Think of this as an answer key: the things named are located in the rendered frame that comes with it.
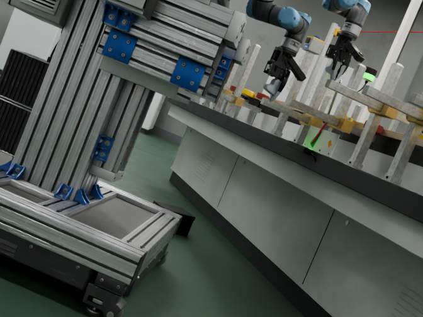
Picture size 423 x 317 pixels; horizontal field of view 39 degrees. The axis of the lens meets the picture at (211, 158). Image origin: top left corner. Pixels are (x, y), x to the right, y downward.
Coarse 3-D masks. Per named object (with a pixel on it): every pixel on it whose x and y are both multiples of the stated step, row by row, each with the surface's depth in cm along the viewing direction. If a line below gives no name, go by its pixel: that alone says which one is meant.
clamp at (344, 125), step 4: (336, 116) 251; (340, 120) 247; (344, 120) 245; (348, 120) 245; (328, 124) 255; (340, 124) 246; (344, 124) 245; (348, 124) 245; (352, 124) 246; (336, 128) 248; (340, 128) 245; (344, 128) 245; (348, 128) 246; (348, 132) 246
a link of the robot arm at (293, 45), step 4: (284, 40) 234; (288, 40) 233; (292, 40) 232; (284, 44) 234; (288, 44) 233; (292, 44) 233; (296, 44) 232; (300, 44) 235; (288, 48) 233; (292, 48) 233; (296, 48) 234; (296, 52) 235
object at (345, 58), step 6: (342, 36) 253; (348, 36) 249; (354, 36) 249; (336, 42) 254; (342, 42) 251; (330, 48) 254; (336, 48) 251; (342, 48) 249; (330, 54) 253; (336, 54) 250; (342, 54) 249; (348, 54) 251; (342, 60) 250; (348, 60) 252
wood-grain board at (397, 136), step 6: (276, 102) 360; (282, 102) 353; (294, 108) 336; (330, 114) 298; (360, 126) 271; (384, 132) 254; (390, 132) 250; (396, 132) 246; (396, 138) 245; (420, 144) 230
